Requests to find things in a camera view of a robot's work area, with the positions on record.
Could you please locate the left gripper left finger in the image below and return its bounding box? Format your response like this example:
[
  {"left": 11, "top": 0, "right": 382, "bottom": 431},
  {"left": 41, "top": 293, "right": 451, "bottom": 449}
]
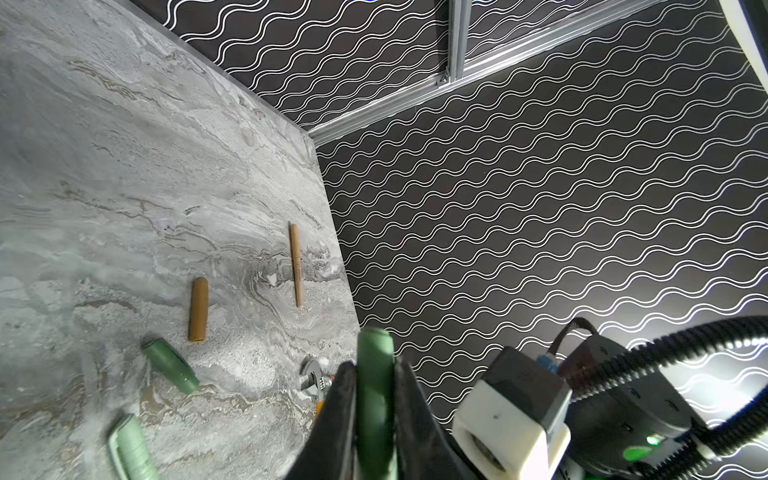
[{"left": 285, "top": 361, "right": 357, "bottom": 479}]

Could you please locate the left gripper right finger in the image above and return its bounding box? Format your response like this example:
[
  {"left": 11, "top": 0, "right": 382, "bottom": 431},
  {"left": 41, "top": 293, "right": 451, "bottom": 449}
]
[{"left": 394, "top": 360, "right": 474, "bottom": 479}]

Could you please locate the tan pen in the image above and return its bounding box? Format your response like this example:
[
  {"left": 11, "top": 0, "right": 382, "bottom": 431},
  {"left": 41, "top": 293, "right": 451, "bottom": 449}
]
[{"left": 289, "top": 223, "right": 304, "bottom": 309}]

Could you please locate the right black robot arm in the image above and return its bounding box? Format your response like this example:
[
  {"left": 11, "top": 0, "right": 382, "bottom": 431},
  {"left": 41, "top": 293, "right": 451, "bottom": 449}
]
[{"left": 555, "top": 316, "right": 767, "bottom": 479}]

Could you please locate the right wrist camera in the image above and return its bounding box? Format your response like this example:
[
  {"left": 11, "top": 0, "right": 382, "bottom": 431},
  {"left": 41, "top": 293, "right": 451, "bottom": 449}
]
[{"left": 452, "top": 347, "right": 572, "bottom": 480}]

